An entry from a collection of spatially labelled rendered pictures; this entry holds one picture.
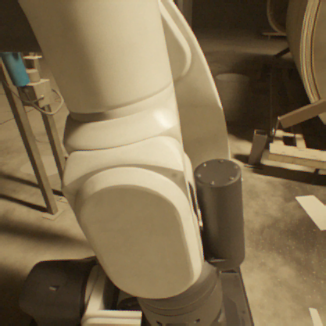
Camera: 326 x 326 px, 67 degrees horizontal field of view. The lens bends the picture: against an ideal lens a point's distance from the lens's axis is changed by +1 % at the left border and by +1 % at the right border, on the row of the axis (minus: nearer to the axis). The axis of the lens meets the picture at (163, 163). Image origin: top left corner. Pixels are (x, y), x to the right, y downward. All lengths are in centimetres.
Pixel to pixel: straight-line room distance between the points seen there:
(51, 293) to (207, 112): 59
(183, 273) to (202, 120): 21
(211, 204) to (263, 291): 97
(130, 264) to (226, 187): 8
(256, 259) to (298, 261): 18
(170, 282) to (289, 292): 102
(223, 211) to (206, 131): 18
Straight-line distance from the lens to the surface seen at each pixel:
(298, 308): 116
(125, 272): 17
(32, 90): 109
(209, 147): 37
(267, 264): 122
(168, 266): 16
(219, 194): 17
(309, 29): 169
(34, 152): 123
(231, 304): 35
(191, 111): 32
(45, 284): 75
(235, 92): 234
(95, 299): 70
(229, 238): 21
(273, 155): 160
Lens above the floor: 94
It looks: 33 degrees down
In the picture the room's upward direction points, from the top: straight up
